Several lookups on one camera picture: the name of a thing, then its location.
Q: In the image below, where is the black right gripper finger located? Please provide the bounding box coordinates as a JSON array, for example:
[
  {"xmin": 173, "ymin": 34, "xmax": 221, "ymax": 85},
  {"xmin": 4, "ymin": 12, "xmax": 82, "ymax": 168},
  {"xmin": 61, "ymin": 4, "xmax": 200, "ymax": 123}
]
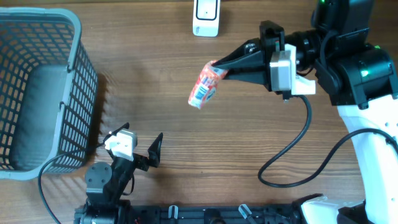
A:
[
  {"xmin": 224, "ymin": 70, "xmax": 268, "ymax": 85},
  {"xmin": 211, "ymin": 50, "xmax": 266, "ymax": 70}
]

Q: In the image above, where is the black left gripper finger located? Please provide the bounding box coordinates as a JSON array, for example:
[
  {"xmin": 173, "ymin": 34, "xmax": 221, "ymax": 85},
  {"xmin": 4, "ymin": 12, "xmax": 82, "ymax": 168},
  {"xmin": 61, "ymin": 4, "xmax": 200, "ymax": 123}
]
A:
[
  {"xmin": 103, "ymin": 123, "xmax": 129, "ymax": 149},
  {"xmin": 147, "ymin": 133, "xmax": 163, "ymax": 167}
]

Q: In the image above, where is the black left camera cable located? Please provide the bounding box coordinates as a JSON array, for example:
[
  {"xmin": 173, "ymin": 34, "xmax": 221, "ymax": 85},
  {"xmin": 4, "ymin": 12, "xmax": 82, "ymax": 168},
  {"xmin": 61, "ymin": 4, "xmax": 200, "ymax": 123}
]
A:
[{"xmin": 37, "ymin": 142, "xmax": 106, "ymax": 224}]

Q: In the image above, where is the black right camera cable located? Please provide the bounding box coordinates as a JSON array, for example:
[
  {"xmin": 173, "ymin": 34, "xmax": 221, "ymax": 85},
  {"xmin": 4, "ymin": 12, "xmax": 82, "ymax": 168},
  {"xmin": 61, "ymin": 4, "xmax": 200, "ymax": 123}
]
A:
[{"xmin": 257, "ymin": 95, "xmax": 398, "ymax": 189}]

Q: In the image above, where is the small red white box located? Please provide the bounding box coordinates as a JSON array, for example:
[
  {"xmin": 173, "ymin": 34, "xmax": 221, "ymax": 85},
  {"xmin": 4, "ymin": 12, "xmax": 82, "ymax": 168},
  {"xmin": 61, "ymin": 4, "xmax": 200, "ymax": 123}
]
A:
[{"xmin": 188, "ymin": 60, "xmax": 228, "ymax": 109}]

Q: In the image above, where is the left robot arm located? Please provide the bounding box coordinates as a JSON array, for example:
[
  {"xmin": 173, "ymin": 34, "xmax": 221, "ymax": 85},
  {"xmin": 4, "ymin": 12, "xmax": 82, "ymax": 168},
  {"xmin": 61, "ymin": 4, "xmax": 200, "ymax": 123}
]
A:
[{"xmin": 73, "ymin": 123, "xmax": 163, "ymax": 224}]

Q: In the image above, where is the white barcode scanner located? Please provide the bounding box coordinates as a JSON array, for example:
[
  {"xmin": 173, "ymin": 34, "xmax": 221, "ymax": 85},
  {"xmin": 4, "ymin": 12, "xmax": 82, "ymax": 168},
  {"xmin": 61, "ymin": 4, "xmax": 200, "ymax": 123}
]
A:
[{"xmin": 192, "ymin": 0, "xmax": 221, "ymax": 37}]

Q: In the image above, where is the grey plastic basket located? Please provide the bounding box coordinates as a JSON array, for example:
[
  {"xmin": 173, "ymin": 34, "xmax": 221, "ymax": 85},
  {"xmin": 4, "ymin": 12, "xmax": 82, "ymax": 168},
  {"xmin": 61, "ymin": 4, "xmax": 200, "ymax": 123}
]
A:
[{"xmin": 1, "ymin": 7, "xmax": 98, "ymax": 180}]

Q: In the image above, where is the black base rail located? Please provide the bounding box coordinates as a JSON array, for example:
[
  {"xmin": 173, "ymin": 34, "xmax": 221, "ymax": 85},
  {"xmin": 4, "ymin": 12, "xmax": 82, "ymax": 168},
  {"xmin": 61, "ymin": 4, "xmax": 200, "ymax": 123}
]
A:
[{"xmin": 73, "ymin": 200, "xmax": 304, "ymax": 224}]

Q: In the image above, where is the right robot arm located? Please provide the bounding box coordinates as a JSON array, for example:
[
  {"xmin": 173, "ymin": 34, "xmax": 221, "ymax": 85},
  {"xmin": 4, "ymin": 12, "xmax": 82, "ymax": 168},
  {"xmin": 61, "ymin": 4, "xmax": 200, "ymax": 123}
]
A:
[{"xmin": 215, "ymin": 0, "xmax": 397, "ymax": 223}]

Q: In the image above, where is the black camera cable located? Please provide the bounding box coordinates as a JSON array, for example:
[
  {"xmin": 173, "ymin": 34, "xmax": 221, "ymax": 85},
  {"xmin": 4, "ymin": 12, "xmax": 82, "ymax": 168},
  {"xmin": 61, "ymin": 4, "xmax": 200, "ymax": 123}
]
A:
[
  {"xmin": 37, "ymin": 142, "xmax": 106, "ymax": 224},
  {"xmin": 257, "ymin": 95, "xmax": 398, "ymax": 189}
]

